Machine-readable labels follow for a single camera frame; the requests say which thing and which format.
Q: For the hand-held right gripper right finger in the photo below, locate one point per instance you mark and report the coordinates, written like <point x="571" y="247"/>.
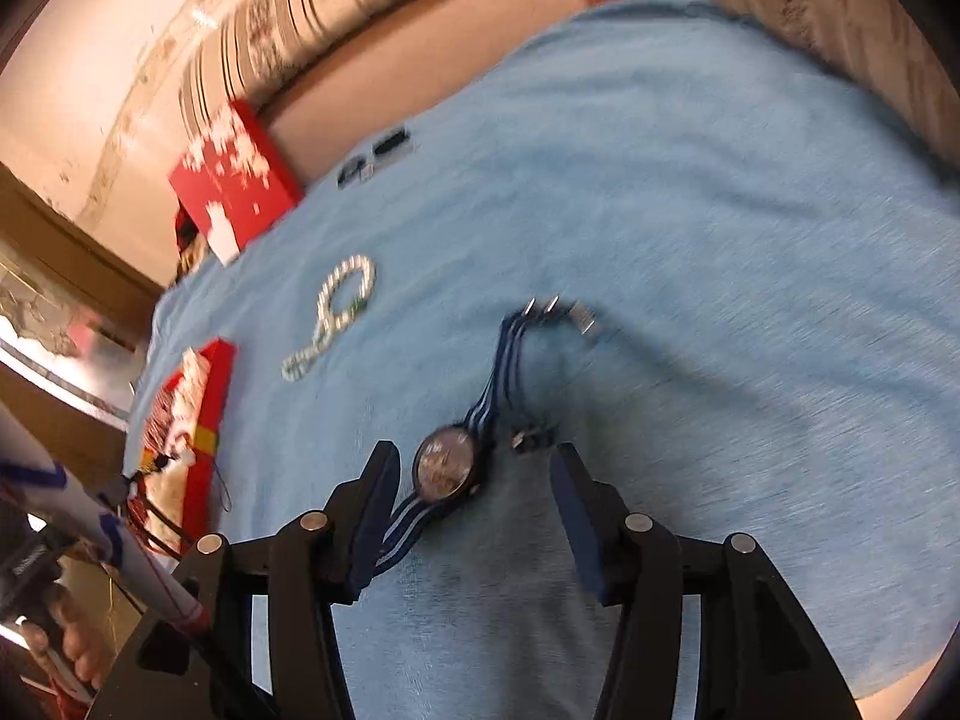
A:
<point x="579" y="536"/>

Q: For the red floral box lid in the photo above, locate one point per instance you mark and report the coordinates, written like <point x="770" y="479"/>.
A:
<point x="240" y="172"/>

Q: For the thick black hair band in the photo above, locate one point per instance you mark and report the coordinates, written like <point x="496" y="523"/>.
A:
<point x="392" y="144"/>

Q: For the red gift box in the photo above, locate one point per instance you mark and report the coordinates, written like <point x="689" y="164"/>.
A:
<point x="210" y="405"/>

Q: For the striped patterned sofa armrest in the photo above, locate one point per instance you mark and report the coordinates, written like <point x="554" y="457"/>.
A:
<point x="825" y="22"/>

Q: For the striped floral pillow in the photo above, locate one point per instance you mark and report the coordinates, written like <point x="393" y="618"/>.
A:
<point x="300" y="22"/>

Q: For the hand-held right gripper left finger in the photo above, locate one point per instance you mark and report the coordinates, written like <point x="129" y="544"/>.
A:
<point x="371" y="529"/>

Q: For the person's left hand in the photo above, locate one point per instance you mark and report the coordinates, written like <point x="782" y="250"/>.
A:
<point x="79" y="645"/>

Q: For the blue blanket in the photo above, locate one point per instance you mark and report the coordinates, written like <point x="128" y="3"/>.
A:
<point x="675" y="202"/>

